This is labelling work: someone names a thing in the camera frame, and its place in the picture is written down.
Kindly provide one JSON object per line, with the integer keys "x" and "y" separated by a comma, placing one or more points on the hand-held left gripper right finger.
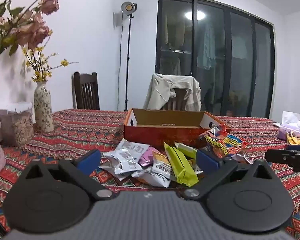
{"x": 207, "y": 161}

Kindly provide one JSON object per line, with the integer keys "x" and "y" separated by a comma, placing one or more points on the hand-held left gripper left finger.
{"x": 88, "y": 161}

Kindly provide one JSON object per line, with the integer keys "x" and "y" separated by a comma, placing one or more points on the colourful red orange snack packet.
{"x": 225, "y": 142}

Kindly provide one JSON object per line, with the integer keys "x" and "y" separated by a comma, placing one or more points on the green snack packet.
{"x": 188, "y": 151}
{"x": 182, "y": 167}

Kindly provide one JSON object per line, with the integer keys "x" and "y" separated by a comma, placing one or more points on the pink snack packet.
{"x": 241, "y": 158}
{"x": 147, "y": 157}

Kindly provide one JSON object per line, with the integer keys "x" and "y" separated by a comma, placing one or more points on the red orange cardboard box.
{"x": 162, "y": 135}

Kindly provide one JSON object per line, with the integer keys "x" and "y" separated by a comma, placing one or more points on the yellow snack packet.
{"x": 298, "y": 138}

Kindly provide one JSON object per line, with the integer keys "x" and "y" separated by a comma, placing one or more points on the purple tissue pack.
{"x": 291, "y": 127}

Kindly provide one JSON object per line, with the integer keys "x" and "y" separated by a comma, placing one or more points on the red patterned tablecloth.
{"x": 77, "y": 130}

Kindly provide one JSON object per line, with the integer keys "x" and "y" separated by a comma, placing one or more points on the white snack packet black print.
{"x": 132, "y": 150}

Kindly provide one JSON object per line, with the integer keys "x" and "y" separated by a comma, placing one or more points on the wooden chair under jacket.
{"x": 178, "y": 100}

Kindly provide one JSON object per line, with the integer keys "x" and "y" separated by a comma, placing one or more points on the floral ceramic vase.
{"x": 43, "y": 110}

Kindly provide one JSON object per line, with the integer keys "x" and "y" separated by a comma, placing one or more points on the dark wooden chair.
{"x": 86, "y": 92}

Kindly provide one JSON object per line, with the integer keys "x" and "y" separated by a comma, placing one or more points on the seed jar with white lid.
{"x": 17, "y": 127}

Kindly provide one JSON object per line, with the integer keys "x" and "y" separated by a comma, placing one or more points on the beige jacket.
{"x": 160, "y": 90}

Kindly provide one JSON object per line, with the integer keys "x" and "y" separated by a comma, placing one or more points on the yellow flower branches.
{"x": 38, "y": 67}

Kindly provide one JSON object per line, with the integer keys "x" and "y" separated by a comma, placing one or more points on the black framed glass sliding door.
{"x": 215, "y": 55}

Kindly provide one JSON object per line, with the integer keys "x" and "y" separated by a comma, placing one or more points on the dried pink flowers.
{"x": 32, "y": 32}

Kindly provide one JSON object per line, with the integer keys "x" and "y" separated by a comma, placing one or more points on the studio light on stand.
{"x": 128, "y": 7}

